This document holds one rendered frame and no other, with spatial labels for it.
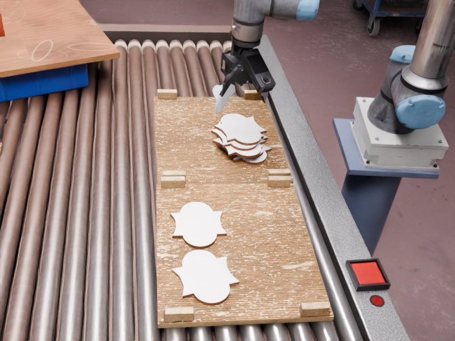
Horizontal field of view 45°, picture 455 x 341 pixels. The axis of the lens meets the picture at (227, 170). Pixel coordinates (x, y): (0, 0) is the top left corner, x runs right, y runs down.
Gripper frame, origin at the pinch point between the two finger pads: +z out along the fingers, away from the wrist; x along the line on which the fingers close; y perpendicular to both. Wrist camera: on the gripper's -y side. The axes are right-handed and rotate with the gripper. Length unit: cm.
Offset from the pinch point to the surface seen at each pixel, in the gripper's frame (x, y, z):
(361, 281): -1, -53, 12
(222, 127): 4.4, 1.8, 5.6
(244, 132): 0.0, -2.3, 5.6
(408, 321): -77, -27, 105
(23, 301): 64, -27, 13
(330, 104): -150, 123, 105
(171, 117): 11.5, 19.1, 11.4
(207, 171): 13.1, -7.2, 11.4
